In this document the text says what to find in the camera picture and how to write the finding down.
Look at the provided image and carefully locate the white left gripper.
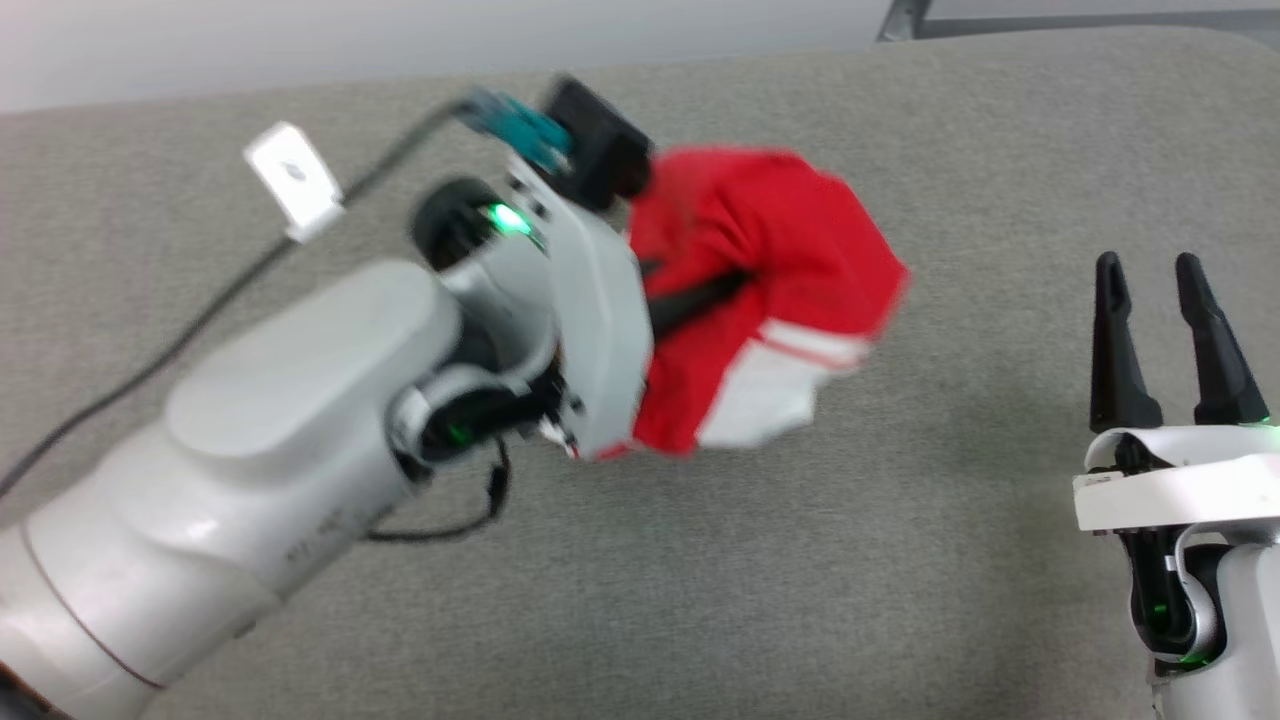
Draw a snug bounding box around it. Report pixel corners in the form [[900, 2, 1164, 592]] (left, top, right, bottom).
[[503, 150, 752, 462]]

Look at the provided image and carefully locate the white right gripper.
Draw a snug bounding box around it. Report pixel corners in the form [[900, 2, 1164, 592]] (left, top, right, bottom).
[[1072, 251, 1280, 533]]

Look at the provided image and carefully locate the red and white jersey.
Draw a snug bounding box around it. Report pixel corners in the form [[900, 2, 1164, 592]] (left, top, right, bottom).
[[598, 145, 912, 462]]

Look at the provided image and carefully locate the dark skirting strip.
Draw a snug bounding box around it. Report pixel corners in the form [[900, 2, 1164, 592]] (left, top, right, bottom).
[[915, 8, 1280, 41]]

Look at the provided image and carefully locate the teal cable connector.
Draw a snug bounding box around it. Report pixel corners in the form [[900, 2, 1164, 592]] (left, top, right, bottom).
[[463, 87, 574, 172]]

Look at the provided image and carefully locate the short black cable loop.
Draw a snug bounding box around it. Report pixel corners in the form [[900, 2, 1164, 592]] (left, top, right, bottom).
[[367, 440, 514, 544]]

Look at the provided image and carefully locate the long thin black cable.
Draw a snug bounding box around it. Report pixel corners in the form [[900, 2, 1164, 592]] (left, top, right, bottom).
[[0, 98, 473, 499]]

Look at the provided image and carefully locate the white cable tag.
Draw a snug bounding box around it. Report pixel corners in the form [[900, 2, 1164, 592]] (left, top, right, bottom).
[[243, 121, 347, 245]]

